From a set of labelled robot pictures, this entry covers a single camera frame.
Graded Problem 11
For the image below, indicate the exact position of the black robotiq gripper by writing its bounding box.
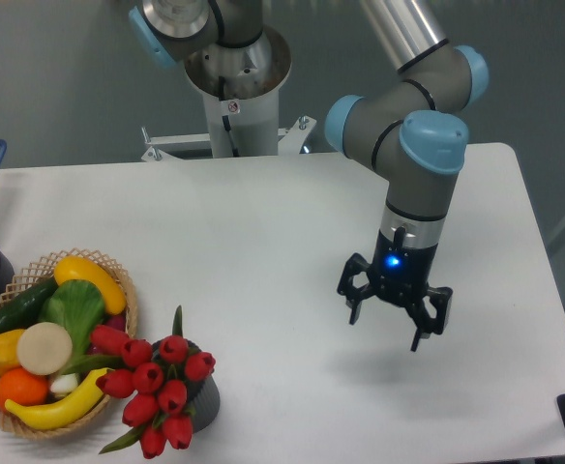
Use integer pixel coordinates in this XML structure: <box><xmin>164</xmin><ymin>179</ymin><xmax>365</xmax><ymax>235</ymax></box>
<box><xmin>337</xmin><ymin>232</ymin><xmax>453</xmax><ymax>352</ymax></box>

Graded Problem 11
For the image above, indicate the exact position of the red tulip bouquet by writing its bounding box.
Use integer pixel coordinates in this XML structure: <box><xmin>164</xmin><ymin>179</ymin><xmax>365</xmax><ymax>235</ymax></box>
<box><xmin>97</xmin><ymin>306</ymin><xmax>194</xmax><ymax>459</ymax></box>

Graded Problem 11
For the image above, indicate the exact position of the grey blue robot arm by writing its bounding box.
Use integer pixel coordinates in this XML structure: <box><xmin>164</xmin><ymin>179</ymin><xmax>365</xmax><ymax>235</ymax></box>
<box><xmin>129</xmin><ymin>1</ymin><xmax>489</xmax><ymax>340</ymax></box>

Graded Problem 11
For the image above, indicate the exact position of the dark grey ribbed vase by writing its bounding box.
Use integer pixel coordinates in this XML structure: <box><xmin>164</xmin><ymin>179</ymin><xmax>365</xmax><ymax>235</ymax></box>
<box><xmin>153</xmin><ymin>334</ymin><xmax>221</xmax><ymax>434</ymax></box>

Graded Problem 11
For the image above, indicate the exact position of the purple sweet potato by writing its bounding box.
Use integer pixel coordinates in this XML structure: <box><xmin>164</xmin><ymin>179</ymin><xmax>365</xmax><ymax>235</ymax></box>
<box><xmin>87</xmin><ymin>315</ymin><xmax>129</xmax><ymax>355</ymax></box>

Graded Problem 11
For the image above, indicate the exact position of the green bok choy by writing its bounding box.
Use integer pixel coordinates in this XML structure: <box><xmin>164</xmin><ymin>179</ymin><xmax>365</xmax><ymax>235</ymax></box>
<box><xmin>39</xmin><ymin>279</ymin><xmax>104</xmax><ymax>400</ymax></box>

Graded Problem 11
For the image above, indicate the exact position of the woven wicker basket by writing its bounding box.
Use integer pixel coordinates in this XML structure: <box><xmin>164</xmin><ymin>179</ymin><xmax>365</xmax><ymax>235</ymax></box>
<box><xmin>0</xmin><ymin>248</ymin><xmax>137</xmax><ymax>440</ymax></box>

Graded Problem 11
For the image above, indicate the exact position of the beige round disc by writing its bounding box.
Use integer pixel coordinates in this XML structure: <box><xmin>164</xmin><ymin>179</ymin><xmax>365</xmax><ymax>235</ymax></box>
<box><xmin>16</xmin><ymin>322</ymin><xmax>73</xmax><ymax>376</ymax></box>

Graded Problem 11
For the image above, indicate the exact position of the yellow banana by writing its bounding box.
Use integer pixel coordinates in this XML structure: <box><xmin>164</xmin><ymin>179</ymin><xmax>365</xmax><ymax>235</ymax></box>
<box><xmin>4</xmin><ymin>368</ymin><xmax>109</xmax><ymax>431</ymax></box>

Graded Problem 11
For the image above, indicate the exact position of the dark green cucumber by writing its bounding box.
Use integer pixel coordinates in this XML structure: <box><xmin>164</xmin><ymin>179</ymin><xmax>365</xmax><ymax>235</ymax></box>
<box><xmin>0</xmin><ymin>277</ymin><xmax>58</xmax><ymax>334</ymax></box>

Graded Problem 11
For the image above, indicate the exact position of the orange fruit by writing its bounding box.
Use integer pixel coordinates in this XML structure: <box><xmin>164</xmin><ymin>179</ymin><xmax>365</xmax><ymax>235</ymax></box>
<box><xmin>0</xmin><ymin>367</ymin><xmax>49</xmax><ymax>412</ymax></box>

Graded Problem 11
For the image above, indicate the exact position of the yellow bell pepper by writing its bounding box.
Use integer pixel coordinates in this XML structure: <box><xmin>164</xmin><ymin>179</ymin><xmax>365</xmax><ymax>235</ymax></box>
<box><xmin>0</xmin><ymin>329</ymin><xmax>25</xmax><ymax>377</ymax></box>

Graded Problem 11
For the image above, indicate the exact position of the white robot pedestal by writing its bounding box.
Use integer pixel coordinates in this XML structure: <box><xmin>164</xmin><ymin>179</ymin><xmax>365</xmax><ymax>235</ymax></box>
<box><xmin>141</xmin><ymin>25</ymin><xmax>316</xmax><ymax>161</ymax></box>

